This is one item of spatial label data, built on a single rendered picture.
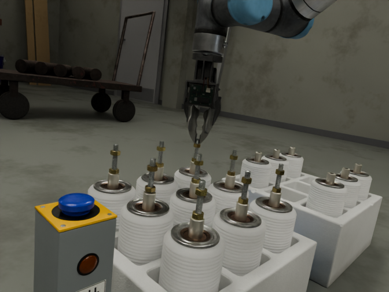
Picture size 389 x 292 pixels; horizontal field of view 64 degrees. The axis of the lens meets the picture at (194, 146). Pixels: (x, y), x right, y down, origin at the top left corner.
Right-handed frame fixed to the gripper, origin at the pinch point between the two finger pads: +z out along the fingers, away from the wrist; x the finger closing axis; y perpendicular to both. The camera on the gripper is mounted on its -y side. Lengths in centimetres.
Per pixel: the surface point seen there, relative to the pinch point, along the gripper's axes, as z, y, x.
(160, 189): 10.1, 14.7, -5.0
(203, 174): 9.0, 1.4, 2.7
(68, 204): 1.5, 46.9, -7.7
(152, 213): 9.0, 29.1, -2.4
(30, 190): 34, -24, -64
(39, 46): -41, -506, -400
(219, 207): 12.8, 11.8, 8.1
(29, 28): -72, -493, -412
